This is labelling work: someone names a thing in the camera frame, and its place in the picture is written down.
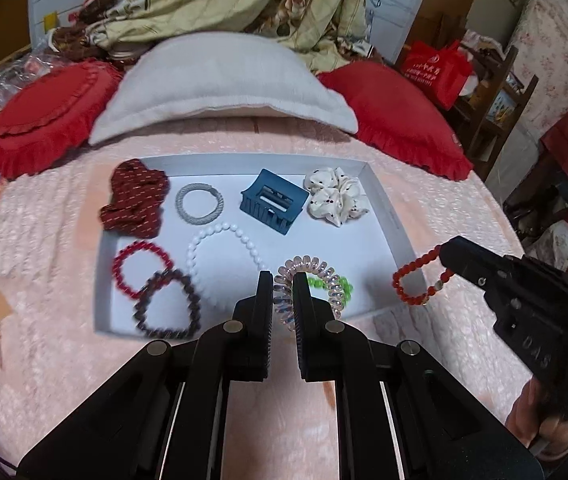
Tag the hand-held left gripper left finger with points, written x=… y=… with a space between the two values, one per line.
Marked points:
x=265 y=310

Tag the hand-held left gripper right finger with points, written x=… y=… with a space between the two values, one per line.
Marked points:
x=301 y=320

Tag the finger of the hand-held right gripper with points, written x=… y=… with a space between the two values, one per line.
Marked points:
x=466 y=260

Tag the white shallow cardboard tray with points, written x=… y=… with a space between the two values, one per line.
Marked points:
x=244 y=260

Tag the blue hair claw clip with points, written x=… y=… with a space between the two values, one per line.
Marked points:
x=274 y=200

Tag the dark red striped scrunchie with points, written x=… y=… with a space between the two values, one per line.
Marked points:
x=136 y=200

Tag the person's right hand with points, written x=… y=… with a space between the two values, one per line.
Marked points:
x=564 y=435

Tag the white spotted scrunchie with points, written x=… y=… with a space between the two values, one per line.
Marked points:
x=336 y=197

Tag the dark wooden chair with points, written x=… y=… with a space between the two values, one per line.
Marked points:
x=494 y=105

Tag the red frilled pillow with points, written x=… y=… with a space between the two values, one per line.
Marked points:
x=394 y=110
x=44 y=115

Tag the red shopping bag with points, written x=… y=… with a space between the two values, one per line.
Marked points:
x=436 y=72

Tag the beige pillow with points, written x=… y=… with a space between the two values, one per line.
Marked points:
x=224 y=85

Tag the pink textured bedspread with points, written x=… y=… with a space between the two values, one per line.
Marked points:
x=39 y=260

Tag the pink floral curtain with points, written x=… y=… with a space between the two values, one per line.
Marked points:
x=554 y=45

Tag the floral checked blanket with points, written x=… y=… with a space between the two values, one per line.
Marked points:
x=224 y=0

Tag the clear plastic bag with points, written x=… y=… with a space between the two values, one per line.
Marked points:
x=19 y=72

